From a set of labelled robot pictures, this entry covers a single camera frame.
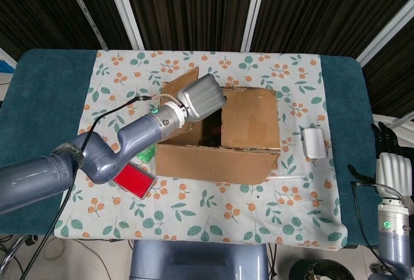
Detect red ink pad case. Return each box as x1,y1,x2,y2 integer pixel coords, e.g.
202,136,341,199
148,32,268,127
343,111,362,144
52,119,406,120
112,162,158,200

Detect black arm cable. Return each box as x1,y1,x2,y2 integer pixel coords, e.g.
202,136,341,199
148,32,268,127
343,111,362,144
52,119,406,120
351,179,407,280
24,94,182,280

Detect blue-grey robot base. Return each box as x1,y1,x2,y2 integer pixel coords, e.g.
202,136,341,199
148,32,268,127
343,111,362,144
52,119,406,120
129,240,270,280

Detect white rectangular case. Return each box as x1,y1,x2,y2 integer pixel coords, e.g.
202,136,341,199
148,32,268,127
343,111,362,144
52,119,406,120
301,127,327,160

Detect white metal rack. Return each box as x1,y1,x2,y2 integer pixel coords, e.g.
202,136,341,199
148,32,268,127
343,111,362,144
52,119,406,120
371,113,414,140

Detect wide white frame rail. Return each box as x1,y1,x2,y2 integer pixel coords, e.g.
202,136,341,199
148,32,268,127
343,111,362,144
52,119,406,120
240,0,270,53
102,0,146,50
354,0,414,67

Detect floral leaf print tablecloth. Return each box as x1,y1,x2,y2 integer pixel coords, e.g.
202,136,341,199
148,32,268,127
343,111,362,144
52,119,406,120
54,49,349,250

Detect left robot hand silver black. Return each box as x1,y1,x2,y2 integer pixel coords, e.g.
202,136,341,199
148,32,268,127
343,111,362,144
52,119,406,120
175,73,227,122

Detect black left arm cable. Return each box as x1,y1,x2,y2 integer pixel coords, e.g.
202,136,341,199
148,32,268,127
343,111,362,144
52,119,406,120
24,94,182,280

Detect green foil sachet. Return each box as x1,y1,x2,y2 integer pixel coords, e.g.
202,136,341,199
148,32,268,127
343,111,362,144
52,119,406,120
135,146,157,164

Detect black caster wheel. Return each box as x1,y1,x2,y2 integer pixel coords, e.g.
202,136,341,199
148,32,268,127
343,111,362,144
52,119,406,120
370,262,386,277

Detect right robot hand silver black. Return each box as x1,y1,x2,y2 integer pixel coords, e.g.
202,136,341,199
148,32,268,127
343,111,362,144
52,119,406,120
347,121,412,199

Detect clear glass tube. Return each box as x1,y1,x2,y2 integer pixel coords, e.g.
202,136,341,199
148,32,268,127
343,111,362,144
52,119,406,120
267,172,307,182

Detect thin white frame rail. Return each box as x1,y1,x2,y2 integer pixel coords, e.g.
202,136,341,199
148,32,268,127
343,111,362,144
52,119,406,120
60,0,108,51

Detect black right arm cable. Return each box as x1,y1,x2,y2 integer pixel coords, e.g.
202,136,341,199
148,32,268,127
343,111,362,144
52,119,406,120
351,179,407,280

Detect black round bin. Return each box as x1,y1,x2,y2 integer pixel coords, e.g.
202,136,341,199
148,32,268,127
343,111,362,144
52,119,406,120
289,259,352,280

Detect teal table cover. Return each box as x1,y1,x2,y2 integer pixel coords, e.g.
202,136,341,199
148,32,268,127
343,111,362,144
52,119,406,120
0,48,398,248

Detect brown cardboard shipping box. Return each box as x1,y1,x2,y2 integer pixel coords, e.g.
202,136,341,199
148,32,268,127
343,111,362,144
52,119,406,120
154,66,281,186

